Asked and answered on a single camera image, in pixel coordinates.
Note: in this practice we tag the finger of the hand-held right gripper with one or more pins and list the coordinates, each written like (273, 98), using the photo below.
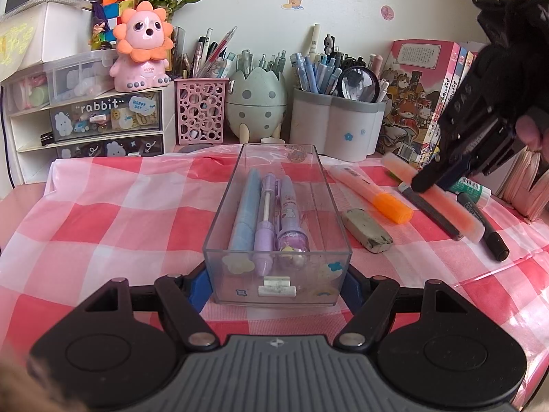
(429, 180)
(457, 179)

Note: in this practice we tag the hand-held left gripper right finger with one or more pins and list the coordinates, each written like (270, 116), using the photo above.
(354, 292)

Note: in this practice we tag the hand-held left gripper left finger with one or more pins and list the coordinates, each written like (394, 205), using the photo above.
(196, 292)

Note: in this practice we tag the clear pencil lead case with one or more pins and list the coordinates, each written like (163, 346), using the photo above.
(437, 214)

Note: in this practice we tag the peach highlighter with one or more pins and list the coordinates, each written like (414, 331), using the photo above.
(463, 216)

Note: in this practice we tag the orange highlighter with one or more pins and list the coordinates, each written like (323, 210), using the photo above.
(373, 195)

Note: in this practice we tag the black marker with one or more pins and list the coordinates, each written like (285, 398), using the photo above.
(489, 231)

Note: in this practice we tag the light blue pen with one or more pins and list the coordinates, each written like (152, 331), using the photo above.
(244, 214)

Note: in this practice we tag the purple cartoon pen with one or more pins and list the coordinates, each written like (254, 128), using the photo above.
(291, 223)

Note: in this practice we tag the thin purple mechanical pencil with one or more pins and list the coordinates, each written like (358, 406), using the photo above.
(266, 223)

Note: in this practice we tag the clear plastic pen tray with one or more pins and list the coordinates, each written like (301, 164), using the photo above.
(278, 223)

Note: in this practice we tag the person's right forearm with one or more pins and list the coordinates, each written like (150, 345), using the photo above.
(523, 30)

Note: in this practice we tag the person's right hand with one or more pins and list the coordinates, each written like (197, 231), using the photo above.
(534, 131)

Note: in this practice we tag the green label glue stick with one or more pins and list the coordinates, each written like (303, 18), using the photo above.
(476, 191)

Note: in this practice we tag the comic book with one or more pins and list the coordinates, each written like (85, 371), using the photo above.
(411, 94)
(472, 58)
(462, 60)

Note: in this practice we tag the grey white eraser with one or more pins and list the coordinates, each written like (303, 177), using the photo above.
(369, 231)

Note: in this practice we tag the row of paper workbooks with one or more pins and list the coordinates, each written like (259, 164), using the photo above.
(527, 180)

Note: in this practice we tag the small white plastic piece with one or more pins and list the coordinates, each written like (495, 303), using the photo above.
(276, 291)

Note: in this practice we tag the pink checkered tablecloth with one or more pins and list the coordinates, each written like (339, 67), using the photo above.
(107, 231)

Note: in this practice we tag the flower shaped white pen holder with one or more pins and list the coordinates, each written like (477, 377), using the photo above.
(326, 128)

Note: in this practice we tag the black magnifying glass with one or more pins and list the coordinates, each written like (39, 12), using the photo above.
(359, 83)

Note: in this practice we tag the bunch of pens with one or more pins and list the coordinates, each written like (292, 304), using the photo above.
(309, 68)
(261, 60)
(206, 55)

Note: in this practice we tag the white drawer organizer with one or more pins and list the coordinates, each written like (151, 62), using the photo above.
(167, 116)

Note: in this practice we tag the pink perforated pen holder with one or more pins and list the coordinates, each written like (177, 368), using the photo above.
(199, 111)

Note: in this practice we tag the green egg shaped pen holder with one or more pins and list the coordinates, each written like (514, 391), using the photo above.
(257, 107)

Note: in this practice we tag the clear plastic storage box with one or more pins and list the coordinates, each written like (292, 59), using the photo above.
(77, 77)

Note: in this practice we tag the pink lion toy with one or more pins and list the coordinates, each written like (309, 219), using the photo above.
(143, 47)

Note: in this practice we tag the colourful puzzle cube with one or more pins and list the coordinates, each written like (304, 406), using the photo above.
(113, 8)

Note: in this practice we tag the white cardboard box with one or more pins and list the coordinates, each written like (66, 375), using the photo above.
(55, 30)

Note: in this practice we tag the round pink wall sticker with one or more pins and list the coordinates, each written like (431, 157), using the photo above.
(387, 13)

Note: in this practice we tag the brown animal wall sticker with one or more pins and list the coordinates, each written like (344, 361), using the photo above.
(294, 1)

